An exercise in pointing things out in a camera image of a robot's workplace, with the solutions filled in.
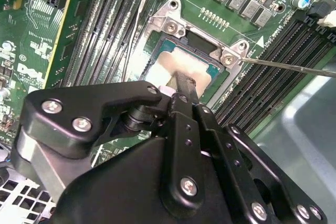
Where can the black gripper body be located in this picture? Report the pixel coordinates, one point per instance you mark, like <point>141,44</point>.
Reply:
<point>118,195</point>

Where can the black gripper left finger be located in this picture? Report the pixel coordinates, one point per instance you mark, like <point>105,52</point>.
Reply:
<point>65,103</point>

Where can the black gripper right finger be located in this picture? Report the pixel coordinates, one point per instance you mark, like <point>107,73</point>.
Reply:
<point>288,187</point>

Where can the silver CPU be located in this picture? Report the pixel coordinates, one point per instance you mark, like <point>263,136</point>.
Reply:
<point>168,64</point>

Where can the thin metal locking lever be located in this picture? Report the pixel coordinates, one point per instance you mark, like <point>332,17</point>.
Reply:
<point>143,3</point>
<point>275,65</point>

